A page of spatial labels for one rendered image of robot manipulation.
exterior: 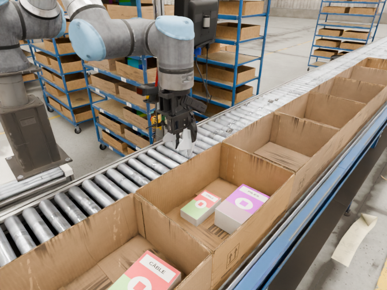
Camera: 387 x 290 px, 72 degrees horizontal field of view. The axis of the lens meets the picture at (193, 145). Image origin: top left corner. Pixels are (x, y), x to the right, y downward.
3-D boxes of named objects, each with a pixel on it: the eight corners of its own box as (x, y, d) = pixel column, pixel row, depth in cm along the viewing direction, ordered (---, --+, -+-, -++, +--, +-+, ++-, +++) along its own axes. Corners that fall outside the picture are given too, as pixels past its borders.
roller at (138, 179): (124, 167, 144) (122, 159, 141) (193, 216, 113) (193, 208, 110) (116, 171, 141) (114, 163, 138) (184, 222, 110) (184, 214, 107)
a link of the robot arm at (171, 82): (177, 64, 74) (203, 69, 68) (177, 80, 77) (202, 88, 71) (151, 69, 68) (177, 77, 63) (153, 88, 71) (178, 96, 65)
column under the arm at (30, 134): (5, 159, 141) (-20, 101, 124) (55, 142, 156) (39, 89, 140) (18, 182, 125) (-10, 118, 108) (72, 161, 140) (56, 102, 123)
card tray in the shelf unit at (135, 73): (116, 72, 217) (114, 60, 212) (147, 66, 235) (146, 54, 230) (144, 84, 192) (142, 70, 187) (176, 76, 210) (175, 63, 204)
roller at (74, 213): (64, 196, 123) (61, 188, 121) (128, 266, 93) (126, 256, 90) (53, 202, 120) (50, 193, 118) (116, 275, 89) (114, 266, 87)
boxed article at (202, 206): (180, 217, 87) (179, 209, 86) (205, 197, 96) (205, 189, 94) (196, 228, 83) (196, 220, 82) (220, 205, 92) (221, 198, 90)
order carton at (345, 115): (303, 118, 156) (309, 90, 147) (357, 134, 138) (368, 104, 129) (268, 142, 131) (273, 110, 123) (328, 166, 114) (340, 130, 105)
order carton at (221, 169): (219, 176, 107) (221, 140, 98) (286, 213, 90) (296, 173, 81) (139, 232, 83) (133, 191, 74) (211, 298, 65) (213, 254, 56)
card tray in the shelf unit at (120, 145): (102, 138, 286) (101, 130, 281) (126, 129, 305) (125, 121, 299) (122, 152, 261) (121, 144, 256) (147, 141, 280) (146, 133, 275)
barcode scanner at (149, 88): (135, 103, 145) (135, 84, 141) (152, 100, 154) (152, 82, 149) (142, 106, 142) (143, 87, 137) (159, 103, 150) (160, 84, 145)
